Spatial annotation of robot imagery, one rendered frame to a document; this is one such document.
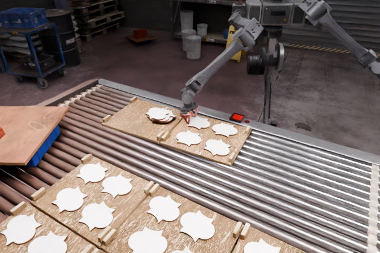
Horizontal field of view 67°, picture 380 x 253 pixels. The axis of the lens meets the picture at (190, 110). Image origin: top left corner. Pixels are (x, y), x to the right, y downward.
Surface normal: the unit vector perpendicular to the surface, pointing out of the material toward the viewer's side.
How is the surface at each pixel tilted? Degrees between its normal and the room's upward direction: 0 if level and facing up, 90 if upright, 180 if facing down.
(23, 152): 0
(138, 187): 0
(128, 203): 0
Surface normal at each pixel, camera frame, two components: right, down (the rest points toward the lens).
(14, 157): -0.01, -0.86
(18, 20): -0.15, 0.54
